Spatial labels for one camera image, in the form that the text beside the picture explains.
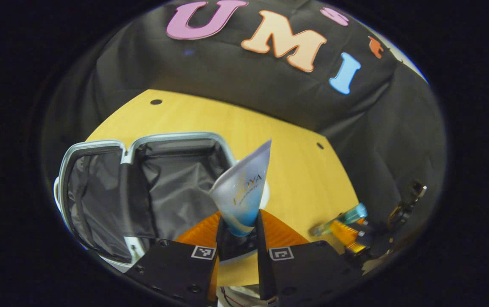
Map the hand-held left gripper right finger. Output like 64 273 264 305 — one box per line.
255 209 358 302

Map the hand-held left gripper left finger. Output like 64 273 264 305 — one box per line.
126 211 228 307

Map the white blue skin care tube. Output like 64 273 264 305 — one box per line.
209 139 272 237

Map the light blue suitcase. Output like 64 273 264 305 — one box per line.
53 131 270 273

